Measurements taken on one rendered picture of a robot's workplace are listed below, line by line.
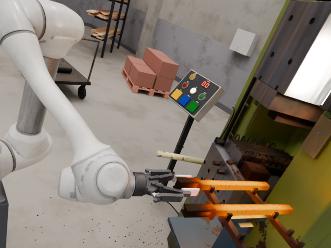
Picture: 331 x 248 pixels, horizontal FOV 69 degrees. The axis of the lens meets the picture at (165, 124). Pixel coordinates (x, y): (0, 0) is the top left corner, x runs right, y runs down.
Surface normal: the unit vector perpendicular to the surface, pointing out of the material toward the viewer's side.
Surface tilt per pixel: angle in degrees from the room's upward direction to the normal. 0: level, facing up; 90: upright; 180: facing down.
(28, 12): 47
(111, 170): 57
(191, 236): 0
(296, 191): 90
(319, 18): 90
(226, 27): 90
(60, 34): 108
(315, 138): 90
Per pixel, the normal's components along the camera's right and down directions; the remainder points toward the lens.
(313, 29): -0.94, -0.22
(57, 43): 0.58, 0.74
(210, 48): -0.73, 0.06
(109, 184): 0.51, -0.12
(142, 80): 0.34, 0.50
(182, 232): 0.31, -0.86
